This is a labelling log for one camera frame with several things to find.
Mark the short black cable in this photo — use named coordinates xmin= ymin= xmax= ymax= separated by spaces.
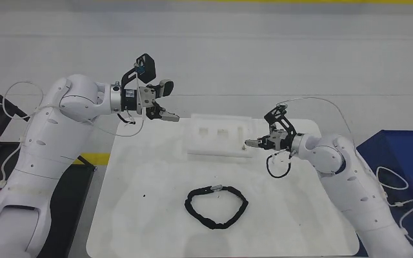
xmin=116 ymin=112 xmax=137 ymax=126

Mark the thin white cable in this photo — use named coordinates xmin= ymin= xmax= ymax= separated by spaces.
xmin=375 ymin=165 xmax=413 ymax=243
xmin=86 ymin=66 xmax=147 ymax=138
xmin=0 ymin=80 xmax=62 ymax=190

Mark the black cable loop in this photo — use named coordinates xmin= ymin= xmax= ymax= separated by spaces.
xmin=265 ymin=150 xmax=294 ymax=179

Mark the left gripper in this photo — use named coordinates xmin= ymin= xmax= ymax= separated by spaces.
xmin=110 ymin=79 xmax=181 ymax=123

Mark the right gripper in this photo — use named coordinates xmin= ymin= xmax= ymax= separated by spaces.
xmin=244 ymin=128 xmax=305 ymax=153

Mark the white foam tray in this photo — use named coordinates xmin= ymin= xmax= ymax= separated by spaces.
xmin=186 ymin=113 xmax=256 ymax=159

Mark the black chain lock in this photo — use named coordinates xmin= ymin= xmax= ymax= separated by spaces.
xmin=184 ymin=184 xmax=250 ymax=231

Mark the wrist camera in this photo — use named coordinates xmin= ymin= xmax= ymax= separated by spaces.
xmin=263 ymin=103 xmax=298 ymax=151
xmin=121 ymin=53 xmax=157 ymax=92

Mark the thin grey cable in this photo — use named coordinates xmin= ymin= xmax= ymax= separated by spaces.
xmin=276 ymin=96 xmax=358 ymax=153

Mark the blue plastic bin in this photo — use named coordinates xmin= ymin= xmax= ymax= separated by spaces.
xmin=356 ymin=129 xmax=413 ymax=258

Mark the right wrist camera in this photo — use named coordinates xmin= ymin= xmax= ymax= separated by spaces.
xmin=263 ymin=103 xmax=298 ymax=151

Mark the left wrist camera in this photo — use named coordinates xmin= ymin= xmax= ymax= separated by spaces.
xmin=121 ymin=53 xmax=157 ymax=92

